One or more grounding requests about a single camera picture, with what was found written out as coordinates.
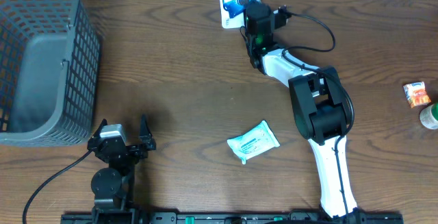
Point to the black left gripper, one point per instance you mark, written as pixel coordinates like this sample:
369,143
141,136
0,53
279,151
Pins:
146,144

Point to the green lidded jar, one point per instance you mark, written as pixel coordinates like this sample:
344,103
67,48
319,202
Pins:
428,117

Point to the blue Oreo cookie pack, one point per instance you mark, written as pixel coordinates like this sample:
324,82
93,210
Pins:
236,7

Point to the dark grey plastic basket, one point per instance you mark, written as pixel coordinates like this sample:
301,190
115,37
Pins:
50,56

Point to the orange snack packet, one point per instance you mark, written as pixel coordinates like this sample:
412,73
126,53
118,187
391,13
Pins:
416,94

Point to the mint green wipes pack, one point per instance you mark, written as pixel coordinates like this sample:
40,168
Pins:
254,142

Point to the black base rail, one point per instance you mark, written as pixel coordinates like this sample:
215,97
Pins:
357,217

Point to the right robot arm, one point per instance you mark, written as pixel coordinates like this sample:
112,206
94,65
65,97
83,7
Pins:
322,109

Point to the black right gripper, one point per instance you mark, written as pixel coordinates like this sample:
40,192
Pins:
245,21

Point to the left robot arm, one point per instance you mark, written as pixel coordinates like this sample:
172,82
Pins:
113,186

